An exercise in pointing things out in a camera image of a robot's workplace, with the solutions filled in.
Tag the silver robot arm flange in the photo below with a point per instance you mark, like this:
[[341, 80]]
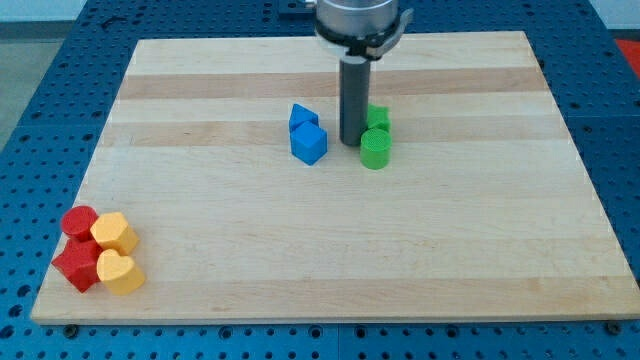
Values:
[[360, 30]]

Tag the blue cube block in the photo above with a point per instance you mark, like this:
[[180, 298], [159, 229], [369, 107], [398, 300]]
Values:
[[309, 143]]

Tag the green cylinder block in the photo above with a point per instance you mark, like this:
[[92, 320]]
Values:
[[375, 148]]

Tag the blue angular block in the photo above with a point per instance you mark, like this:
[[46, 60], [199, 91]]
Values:
[[300, 115]]

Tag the green star block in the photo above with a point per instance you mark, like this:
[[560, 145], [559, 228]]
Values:
[[378, 118]]

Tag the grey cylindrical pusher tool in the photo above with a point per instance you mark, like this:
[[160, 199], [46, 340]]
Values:
[[354, 79]]

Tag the yellow hexagon block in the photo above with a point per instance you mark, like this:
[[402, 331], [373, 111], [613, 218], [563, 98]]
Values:
[[113, 231]]

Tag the yellow heart block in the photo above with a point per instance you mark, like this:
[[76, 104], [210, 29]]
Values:
[[120, 274]]

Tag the red cylinder block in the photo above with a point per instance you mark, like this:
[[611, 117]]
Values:
[[76, 223]]

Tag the red star block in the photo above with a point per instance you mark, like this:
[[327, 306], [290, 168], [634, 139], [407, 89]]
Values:
[[78, 262]]

